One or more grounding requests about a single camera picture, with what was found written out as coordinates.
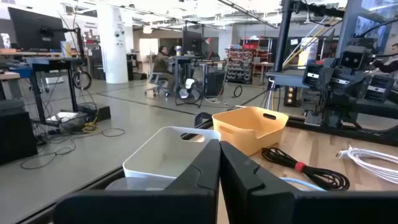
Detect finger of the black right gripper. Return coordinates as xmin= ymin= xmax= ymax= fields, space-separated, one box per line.
xmin=303 ymin=63 xmax=326 ymax=89
xmin=364 ymin=74 xmax=395 ymax=103

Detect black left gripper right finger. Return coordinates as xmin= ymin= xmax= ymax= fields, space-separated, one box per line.
xmin=220 ymin=140 xmax=296 ymax=224

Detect black box with orange lights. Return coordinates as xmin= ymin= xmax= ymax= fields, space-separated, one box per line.
xmin=283 ymin=85 xmax=299 ymax=108

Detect black standing desk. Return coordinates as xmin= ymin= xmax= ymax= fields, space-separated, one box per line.
xmin=23 ymin=57 xmax=111 ymax=125

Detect black floor fan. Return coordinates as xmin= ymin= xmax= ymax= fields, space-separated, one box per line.
xmin=174 ymin=77 xmax=205 ymax=108

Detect white coiled cable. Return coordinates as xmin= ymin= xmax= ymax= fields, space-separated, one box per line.
xmin=336 ymin=145 xmax=398 ymax=185

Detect grey office chair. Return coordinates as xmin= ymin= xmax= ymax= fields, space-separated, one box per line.
xmin=144 ymin=72 xmax=172 ymax=97

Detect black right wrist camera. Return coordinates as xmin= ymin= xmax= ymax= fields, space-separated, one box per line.
xmin=338 ymin=45 xmax=365 ymax=71

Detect parts bin shelf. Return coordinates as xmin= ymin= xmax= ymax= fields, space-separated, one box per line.
xmin=226 ymin=48 xmax=254 ymax=85

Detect black floor cables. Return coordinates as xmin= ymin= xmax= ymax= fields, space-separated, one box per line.
xmin=20 ymin=126 xmax=127 ymax=170

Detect black computer monitor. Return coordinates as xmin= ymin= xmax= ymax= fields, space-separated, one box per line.
xmin=182 ymin=29 xmax=205 ymax=57
xmin=7 ymin=6 xmax=67 ymax=52

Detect black cabinet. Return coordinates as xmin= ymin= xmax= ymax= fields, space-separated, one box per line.
xmin=0 ymin=99 xmax=39 ymax=166

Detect yellow floor cable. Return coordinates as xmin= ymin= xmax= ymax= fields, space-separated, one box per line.
xmin=81 ymin=119 xmax=101 ymax=134

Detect black hanging cable coil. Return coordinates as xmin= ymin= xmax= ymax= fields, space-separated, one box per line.
xmin=72 ymin=70 xmax=93 ymax=91

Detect black computer tower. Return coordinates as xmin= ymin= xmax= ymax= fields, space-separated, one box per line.
xmin=205 ymin=70 xmax=226 ymax=97

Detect black frame post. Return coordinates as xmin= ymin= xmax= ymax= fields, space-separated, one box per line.
xmin=273 ymin=0 xmax=295 ymax=72

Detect person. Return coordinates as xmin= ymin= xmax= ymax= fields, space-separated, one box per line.
xmin=152 ymin=45 xmax=177 ymax=93
xmin=371 ymin=42 xmax=398 ymax=75

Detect black cable with red tie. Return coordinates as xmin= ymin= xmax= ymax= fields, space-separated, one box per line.
xmin=261 ymin=147 xmax=351 ymax=191

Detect light blue braided cable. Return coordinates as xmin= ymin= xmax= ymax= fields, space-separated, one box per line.
xmin=279 ymin=177 xmax=326 ymax=192

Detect white pillar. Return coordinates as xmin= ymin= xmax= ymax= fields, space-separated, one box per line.
xmin=96 ymin=5 xmax=130 ymax=84

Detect grey frame post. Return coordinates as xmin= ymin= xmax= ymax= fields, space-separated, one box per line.
xmin=335 ymin=0 xmax=364 ymax=58

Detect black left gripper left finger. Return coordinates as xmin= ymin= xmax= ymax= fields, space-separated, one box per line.
xmin=164 ymin=139 xmax=221 ymax=191

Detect yellow plastic bin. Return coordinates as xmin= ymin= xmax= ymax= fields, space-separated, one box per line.
xmin=211 ymin=106 xmax=289 ymax=156

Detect wooden desk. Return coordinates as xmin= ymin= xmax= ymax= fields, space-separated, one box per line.
xmin=0 ymin=48 xmax=63 ymax=58

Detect metal shelving rack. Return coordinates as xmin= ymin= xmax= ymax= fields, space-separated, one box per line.
xmin=242 ymin=37 xmax=274 ymax=77

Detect white plastic bin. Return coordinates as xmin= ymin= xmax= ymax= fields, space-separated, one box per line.
xmin=123 ymin=126 xmax=221 ymax=191

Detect grey desk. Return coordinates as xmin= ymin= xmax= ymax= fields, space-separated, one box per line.
xmin=169 ymin=55 xmax=200 ymax=94

